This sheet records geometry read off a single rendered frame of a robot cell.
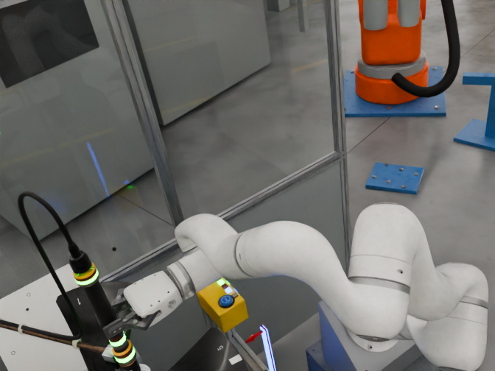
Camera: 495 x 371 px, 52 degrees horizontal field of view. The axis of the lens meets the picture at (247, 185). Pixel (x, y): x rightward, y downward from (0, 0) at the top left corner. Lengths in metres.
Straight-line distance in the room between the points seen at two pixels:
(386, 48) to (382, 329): 3.96
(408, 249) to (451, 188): 3.01
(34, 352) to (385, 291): 1.04
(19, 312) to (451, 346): 1.10
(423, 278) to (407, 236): 0.12
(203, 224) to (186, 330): 1.34
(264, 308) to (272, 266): 1.77
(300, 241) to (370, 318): 0.15
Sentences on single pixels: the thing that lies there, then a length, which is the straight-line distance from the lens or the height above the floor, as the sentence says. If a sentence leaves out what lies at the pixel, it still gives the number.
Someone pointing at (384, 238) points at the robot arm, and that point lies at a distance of 0.83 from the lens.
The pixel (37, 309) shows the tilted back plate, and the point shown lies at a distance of 1.56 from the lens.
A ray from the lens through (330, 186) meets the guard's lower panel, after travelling 2.44.
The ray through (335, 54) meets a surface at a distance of 2.17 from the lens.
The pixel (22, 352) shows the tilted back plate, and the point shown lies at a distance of 1.57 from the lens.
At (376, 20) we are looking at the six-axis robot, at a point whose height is 0.81.
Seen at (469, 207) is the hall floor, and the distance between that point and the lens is 3.69.
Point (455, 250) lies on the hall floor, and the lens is 3.36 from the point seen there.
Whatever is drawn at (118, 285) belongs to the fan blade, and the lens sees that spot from 1.30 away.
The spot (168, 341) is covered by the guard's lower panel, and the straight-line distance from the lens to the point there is 2.35.
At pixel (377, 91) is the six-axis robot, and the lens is 4.76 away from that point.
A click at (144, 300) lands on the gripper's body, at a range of 1.11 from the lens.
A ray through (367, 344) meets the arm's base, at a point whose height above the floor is 1.09.
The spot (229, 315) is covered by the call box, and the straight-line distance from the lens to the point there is 1.67.
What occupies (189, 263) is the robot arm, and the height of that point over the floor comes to 1.54.
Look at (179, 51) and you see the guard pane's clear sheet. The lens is 1.76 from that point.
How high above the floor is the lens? 2.31
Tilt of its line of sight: 35 degrees down
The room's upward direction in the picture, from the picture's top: 11 degrees counter-clockwise
